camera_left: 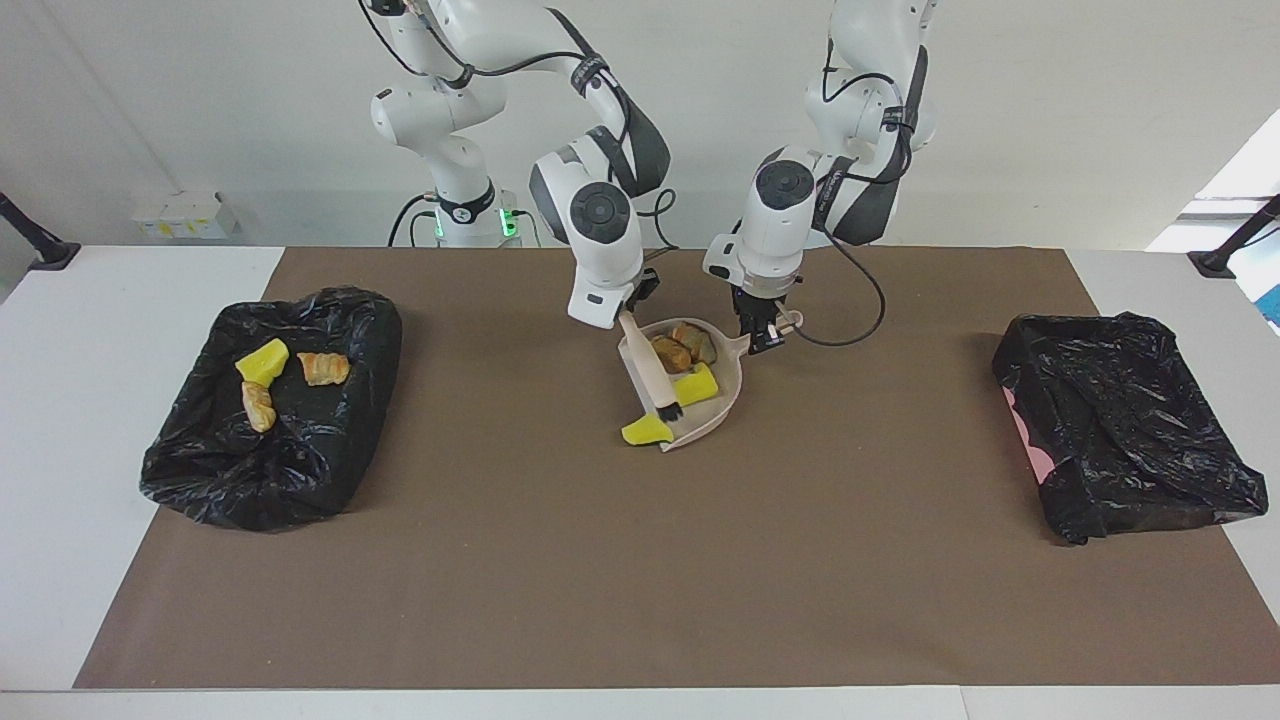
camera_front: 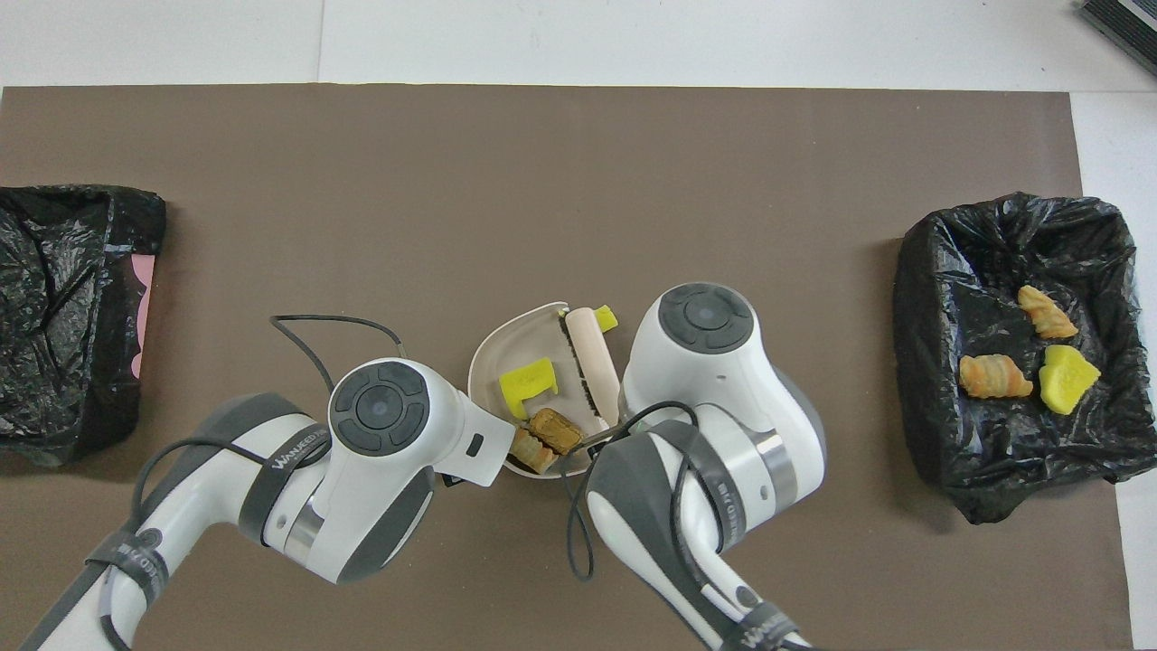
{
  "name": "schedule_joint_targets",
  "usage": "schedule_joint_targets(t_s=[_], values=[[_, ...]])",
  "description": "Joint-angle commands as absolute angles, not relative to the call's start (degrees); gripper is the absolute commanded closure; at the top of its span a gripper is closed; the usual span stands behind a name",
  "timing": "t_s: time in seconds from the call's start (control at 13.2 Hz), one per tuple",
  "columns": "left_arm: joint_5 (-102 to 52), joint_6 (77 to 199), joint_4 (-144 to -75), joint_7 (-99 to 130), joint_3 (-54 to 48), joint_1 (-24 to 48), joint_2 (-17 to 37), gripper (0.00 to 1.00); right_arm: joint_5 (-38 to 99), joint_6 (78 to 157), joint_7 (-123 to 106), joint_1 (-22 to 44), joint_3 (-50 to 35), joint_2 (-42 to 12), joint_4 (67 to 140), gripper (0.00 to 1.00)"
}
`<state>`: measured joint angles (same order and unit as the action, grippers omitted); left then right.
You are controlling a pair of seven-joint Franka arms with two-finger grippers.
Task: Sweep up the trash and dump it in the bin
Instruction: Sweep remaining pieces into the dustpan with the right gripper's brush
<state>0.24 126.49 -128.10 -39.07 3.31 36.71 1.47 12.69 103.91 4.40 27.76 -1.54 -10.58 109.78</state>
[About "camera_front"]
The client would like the brown table mat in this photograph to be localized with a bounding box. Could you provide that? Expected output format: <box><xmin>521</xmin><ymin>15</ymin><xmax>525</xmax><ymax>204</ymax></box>
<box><xmin>0</xmin><ymin>84</ymin><xmax>1135</xmax><ymax>651</ymax></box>

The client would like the right black bag bin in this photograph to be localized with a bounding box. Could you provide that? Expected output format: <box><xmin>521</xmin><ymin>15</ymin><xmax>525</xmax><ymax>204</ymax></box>
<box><xmin>0</xmin><ymin>184</ymin><xmax>168</xmax><ymax>467</ymax></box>

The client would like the pink plastic bin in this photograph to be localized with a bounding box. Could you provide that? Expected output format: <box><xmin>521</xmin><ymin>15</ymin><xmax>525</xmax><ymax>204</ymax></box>
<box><xmin>129</xmin><ymin>255</ymin><xmax>156</xmax><ymax>381</ymax></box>

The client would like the beige hand brush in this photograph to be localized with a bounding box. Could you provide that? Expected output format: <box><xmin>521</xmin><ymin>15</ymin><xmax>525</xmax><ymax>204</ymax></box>
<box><xmin>558</xmin><ymin>306</ymin><xmax>625</xmax><ymax>424</ymax></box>

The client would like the black bag bin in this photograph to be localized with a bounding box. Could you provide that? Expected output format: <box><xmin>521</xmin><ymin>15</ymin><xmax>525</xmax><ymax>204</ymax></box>
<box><xmin>0</xmin><ymin>184</ymin><xmax>168</xmax><ymax>467</ymax></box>
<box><xmin>893</xmin><ymin>192</ymin><xmax>1157</xmax><ymax>525</ymax></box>

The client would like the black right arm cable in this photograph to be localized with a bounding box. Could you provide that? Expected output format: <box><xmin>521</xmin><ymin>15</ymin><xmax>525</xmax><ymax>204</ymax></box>
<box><xmin>561</xmin><ymin>402</ymin><xmax>701</xmax><ymax>581</ymax></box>

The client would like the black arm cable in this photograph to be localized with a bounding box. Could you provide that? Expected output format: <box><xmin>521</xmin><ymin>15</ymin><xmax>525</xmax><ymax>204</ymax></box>
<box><xmin>561</xmin><ymin>402</ymin><xmax>701</xmax><ymax>581</ymax></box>
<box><xmin>99</xmin><ymin>314</ymin><xmax>404</xmax><ymax>651</ymax></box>

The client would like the orange striped croissant toy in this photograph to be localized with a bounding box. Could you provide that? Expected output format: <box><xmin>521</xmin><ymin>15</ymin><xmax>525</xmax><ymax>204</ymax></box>
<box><xmin>959</xmin><ymin>354</ymin><xmax>1034</xmax><ymax>400</ymax></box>

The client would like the left black bag bin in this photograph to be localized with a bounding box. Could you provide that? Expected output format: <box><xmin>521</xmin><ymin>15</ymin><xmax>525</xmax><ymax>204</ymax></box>
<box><xmin>893</xmin><ymin>192</ymin><xmax>1157</xmax><ymax>525</ymax></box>

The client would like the beige bread chunk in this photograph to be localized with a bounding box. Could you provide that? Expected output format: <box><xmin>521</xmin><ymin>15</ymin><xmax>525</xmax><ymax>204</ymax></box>
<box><xmin>1018</xmin><ymin>285</ymin><xmax>1078</xmax><ymax>341</ymax></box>
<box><xmin>509</xmin><ymin>427</ymin><xmax>560</xmax><ymax>476</ymax></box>

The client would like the dark grey striped device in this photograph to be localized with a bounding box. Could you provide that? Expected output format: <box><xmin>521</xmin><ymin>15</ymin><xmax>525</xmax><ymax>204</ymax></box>
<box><xmin>1078</xmin><ymin>0</ymin><xmax>1157</xmax><ymax>75</ymax></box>

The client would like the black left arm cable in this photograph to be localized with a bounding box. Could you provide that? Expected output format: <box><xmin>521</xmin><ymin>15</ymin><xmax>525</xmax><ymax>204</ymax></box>
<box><xmin>99</xmin><ymin>314</ymin><xmax>404</xmax><ymax>651</ymax></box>

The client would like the beige plastic dustpan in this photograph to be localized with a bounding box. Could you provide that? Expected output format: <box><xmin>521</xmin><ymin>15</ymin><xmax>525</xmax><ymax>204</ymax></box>
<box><xmin>467</xmin><ymin>301</ymin><xmax>625</xmax><ymax>478</ymax></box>

